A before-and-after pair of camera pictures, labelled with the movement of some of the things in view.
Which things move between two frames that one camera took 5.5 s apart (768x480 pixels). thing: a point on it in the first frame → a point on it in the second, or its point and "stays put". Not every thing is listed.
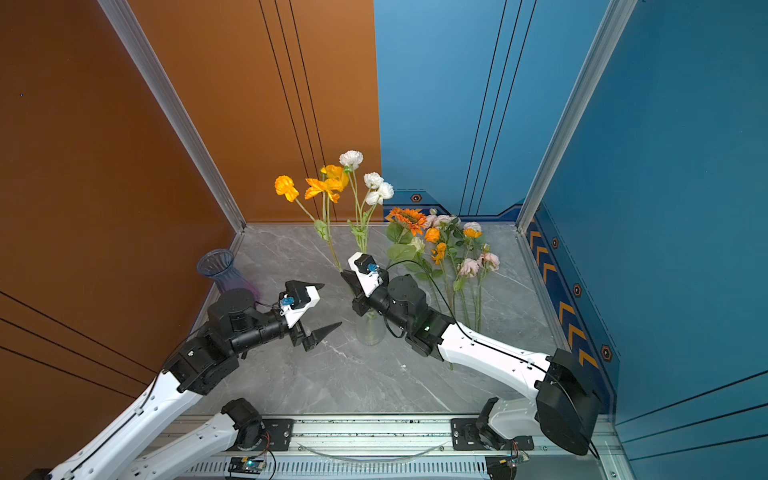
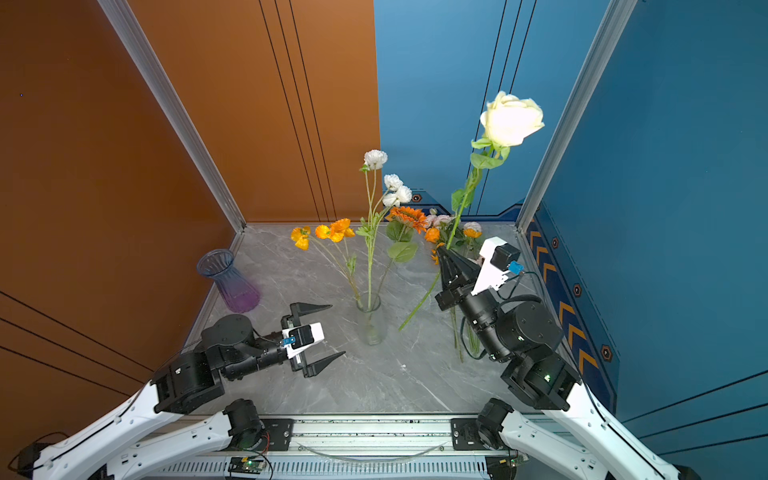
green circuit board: (245, 465) stays put
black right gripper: (362, 300) → (458, 275)
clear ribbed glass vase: (371, 328) stays put
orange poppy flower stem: (333, 179) → (332, 237)
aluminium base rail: (427, 447) stays put
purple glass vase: (218, 264) stays put
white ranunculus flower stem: (379, 190) → (395, 191)
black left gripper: (299, 335) → (315, 367)
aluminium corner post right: (607, 36) stays put
